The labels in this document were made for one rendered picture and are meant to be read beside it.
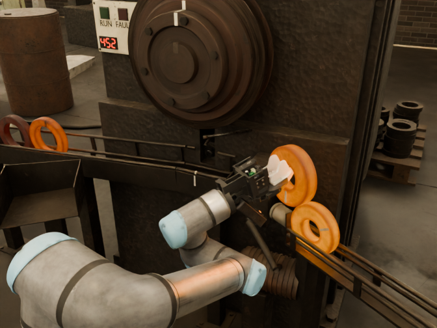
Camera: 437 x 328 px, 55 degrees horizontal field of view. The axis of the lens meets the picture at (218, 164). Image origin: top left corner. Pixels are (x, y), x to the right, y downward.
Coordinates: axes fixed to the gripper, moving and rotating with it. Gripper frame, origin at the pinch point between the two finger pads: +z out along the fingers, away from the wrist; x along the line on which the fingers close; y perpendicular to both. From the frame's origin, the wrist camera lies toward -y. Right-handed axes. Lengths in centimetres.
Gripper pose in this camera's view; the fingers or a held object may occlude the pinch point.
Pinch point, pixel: (291, 168)
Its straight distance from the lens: 106.1
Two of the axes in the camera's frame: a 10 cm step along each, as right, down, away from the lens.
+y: -2.4, -8.0, -5.5
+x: -5.0, -3.9, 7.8
